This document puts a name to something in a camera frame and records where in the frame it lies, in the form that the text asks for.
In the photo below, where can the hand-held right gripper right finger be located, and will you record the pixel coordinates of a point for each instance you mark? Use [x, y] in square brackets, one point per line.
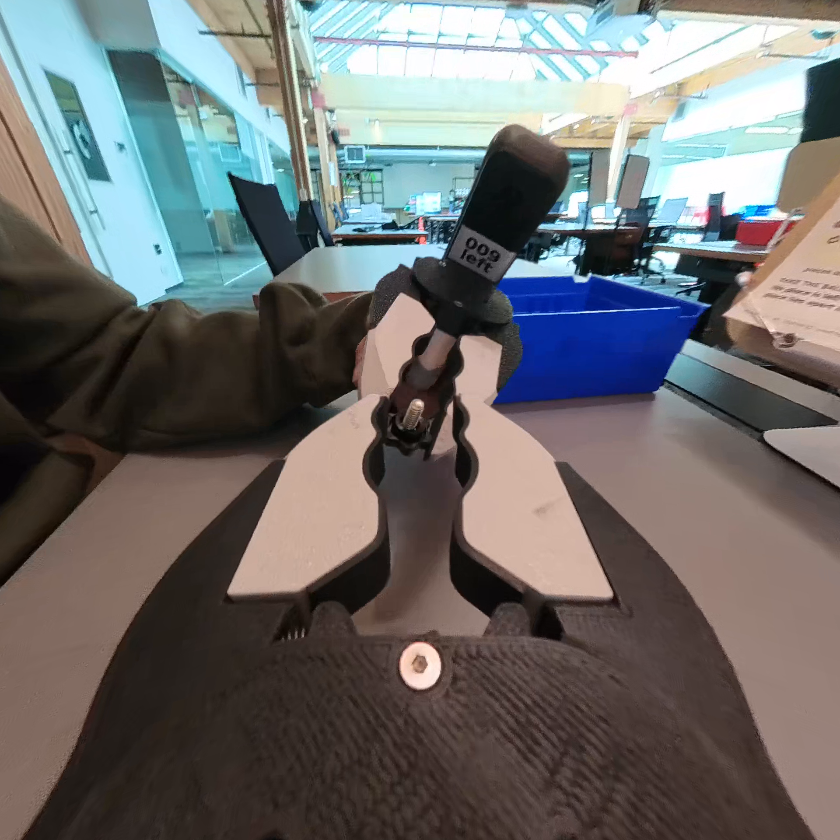
[531, 518]

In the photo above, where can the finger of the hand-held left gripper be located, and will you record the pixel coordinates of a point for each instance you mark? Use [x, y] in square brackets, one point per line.
[482, 367]
[394, 341]

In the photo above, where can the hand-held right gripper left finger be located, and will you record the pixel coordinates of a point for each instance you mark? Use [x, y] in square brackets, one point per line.
[308, 512]

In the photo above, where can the black knob screw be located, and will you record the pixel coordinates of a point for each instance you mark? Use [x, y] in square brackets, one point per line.
[410, 433]

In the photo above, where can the person's left forearm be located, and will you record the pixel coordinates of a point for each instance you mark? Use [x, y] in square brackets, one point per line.
[164, 354]

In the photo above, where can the person's left hand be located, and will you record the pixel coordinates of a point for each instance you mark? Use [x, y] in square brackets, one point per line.
[360, 364]

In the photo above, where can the blue plastic bin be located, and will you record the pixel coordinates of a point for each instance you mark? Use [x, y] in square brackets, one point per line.
[590, 348]

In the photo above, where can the black office chair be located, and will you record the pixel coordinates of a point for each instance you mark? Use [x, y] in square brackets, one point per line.
[266, 223]
[315, 226]

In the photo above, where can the red storage bin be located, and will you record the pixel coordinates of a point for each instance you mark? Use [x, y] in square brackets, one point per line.
[761, 233]

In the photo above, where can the printed instruction sheet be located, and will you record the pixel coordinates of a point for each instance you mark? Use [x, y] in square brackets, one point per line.
[800, 289]

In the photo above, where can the wooden post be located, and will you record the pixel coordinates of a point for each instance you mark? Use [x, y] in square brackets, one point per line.
[292, 98]

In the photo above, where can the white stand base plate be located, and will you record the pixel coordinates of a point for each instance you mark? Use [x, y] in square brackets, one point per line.
[810, 453]

